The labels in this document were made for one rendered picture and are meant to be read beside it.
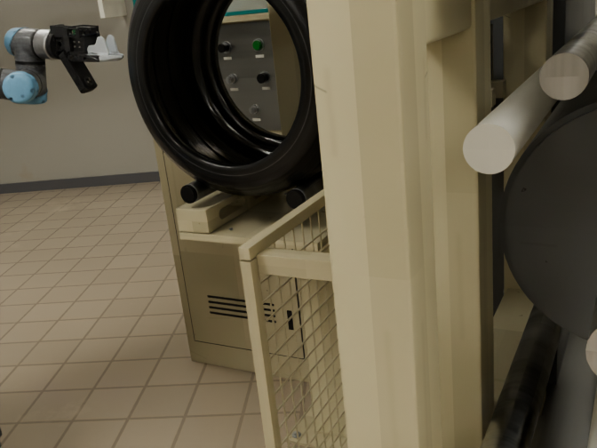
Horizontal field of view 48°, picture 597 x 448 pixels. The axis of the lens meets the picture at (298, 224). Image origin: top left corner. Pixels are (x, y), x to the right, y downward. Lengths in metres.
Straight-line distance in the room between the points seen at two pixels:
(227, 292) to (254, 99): 0.71
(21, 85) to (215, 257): 0.98
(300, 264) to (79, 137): 4.92
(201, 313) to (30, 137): 3.58
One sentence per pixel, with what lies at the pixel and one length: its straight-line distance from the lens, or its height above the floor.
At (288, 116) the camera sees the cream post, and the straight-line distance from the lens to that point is 1.82.
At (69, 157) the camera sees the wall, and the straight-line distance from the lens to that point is 5.81.
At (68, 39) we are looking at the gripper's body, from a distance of 1.81.
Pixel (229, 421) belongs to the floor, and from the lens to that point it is 2.35.
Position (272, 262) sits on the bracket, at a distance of 0.91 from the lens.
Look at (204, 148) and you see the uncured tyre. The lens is 1.70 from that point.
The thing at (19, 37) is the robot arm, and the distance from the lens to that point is 1.93.
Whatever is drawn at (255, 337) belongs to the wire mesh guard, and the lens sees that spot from 0.96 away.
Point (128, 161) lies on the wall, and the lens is 5.65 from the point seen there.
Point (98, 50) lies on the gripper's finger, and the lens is 1.77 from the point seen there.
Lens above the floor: 1.31
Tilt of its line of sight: 19 degrees down
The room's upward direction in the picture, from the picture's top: 6 degrees counter-clockwise
